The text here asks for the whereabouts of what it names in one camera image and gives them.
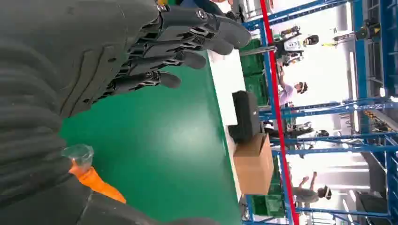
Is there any green table mat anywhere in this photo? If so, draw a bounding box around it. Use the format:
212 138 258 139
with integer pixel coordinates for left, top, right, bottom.
59 51 244 225

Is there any black box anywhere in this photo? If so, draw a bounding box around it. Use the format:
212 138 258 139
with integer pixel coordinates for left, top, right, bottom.
228 90 262 144

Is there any background humanoid robot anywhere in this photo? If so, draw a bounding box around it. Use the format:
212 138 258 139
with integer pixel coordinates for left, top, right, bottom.
273 26 320 67
263 121 330 158

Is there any person with headset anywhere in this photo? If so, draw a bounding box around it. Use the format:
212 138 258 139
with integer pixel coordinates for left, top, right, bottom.
277 67 309 107
291 172 333 208

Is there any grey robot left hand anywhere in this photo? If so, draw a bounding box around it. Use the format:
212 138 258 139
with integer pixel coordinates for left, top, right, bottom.
0 0 252 225

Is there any brown cardboard box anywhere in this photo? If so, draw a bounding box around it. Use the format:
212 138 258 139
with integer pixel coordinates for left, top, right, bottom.
233 133 275 196

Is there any ribbed grey left arm sleeve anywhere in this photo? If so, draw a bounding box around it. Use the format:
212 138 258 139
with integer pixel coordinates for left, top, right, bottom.
0 46 79 207

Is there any red pole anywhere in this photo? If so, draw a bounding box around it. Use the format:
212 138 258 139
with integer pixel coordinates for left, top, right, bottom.
259 0 300 225

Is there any orange drink bottle clear cap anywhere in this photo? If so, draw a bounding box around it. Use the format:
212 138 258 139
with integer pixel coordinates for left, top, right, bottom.
61 144 127 205

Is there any blue metal rack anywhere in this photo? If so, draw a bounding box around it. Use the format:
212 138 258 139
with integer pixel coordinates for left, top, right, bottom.
242 0 398 225

